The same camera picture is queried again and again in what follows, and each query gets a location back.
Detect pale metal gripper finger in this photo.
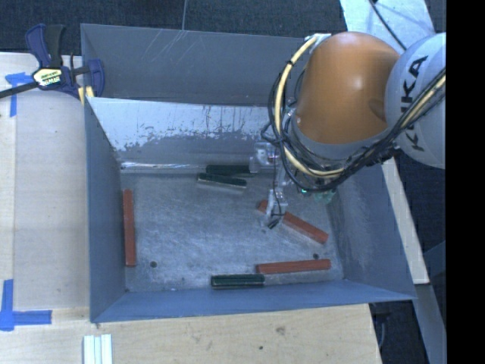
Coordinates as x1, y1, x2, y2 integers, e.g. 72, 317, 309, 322
264, 190, 278, 228
269, 192, 289, 230

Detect grey metal bin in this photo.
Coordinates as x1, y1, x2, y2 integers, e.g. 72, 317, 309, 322
79, 23, 419, 324

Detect red-brown flat block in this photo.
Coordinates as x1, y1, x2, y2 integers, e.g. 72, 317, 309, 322
257, 199, 330, 246
121, 188, 138, 268
255, 258, 333, 275

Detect dark green flat block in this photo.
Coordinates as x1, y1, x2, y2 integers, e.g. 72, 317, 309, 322
196, 172, 249, 190
210, 273, 267, 290

